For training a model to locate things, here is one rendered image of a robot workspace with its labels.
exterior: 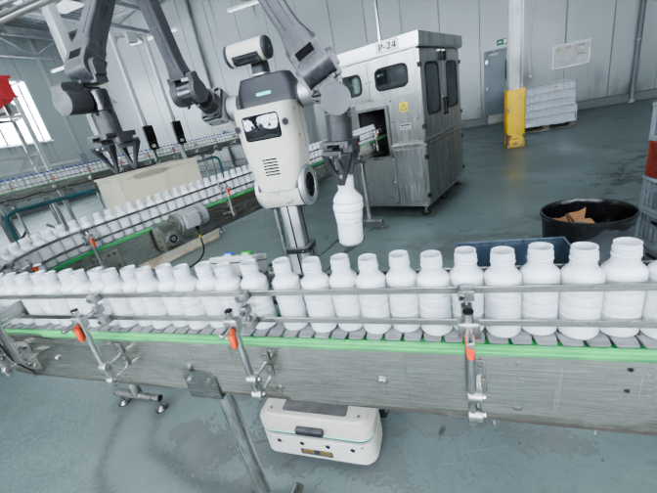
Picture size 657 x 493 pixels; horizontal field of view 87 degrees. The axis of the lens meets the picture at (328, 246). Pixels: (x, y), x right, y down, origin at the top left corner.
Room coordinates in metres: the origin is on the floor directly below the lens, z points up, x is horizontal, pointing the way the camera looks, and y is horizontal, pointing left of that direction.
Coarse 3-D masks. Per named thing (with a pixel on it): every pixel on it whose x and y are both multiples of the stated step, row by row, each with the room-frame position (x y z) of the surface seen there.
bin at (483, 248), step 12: (504, 240) 0.99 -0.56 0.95; (516, 240) 0.98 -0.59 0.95; (528, 240) 0.97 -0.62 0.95; (540, 240) 0.95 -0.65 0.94; (552, 240) 0.94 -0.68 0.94; (564, 240) 0.91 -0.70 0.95; (480, 252) 1.02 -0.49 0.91; (516, 252) 0.98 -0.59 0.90; (564, 252) 0.91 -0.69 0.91; (480, 264) 1.02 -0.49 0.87; (516, 264) 0.98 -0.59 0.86
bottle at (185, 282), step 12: (180, 264) 0.79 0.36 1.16; (180, 276) 0.75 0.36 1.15; (192, 276) 0.77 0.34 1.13; (180, 288) 0.74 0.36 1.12; (192, 288) 0.75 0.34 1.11; (180, 300) 0.75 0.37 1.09; (192, 300) 0.74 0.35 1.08; (192, 312) 0.74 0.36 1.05; (204, 312) 0.75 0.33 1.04; (192, 324) 0.74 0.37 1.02; (204, 324) 0.75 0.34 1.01
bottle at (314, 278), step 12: (312, 264) 0.63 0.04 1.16; (312, 276) 0.63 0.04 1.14; (324, 276) 0.64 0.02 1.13; (312, 288) 0.62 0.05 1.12; (324, 288) 0.63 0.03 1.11; (312, 300) 0.62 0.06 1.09; (324, 300) 0.62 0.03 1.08; (312, 312) 0.63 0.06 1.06; (324, 312) 0.62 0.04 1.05; (312, 324) 0.64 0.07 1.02; (324, 324) 0.62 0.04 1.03; (336, 324) 0.64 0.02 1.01
